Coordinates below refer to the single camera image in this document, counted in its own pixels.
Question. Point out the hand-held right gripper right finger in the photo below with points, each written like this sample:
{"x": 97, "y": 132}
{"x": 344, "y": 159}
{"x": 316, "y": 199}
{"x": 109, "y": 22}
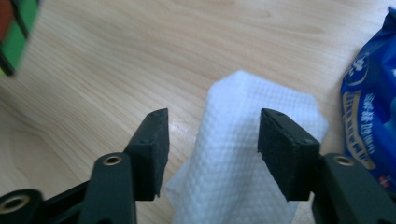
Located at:
{"x": 285, "y": 155}

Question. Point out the colourful puzzle cube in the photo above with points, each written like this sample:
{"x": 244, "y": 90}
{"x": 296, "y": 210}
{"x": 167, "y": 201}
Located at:
{"x": 17, "y": 34}

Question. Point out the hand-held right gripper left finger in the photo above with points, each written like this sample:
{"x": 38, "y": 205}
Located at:
{"x": 151, "y": 155}

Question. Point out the white wet wipe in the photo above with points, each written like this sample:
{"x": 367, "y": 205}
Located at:
{"x": 229, "y": 149}

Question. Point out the blue wet wipes packet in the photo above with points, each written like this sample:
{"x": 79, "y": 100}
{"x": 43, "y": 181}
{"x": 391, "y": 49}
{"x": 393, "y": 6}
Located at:
{"x": 373, "y": 118}

